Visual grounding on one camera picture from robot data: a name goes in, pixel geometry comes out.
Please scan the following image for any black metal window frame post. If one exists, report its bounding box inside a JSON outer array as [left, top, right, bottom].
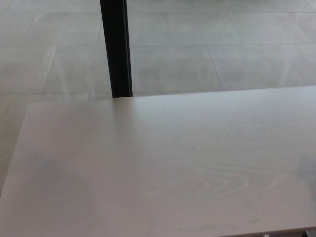
[[99, 0, 133, 99]]

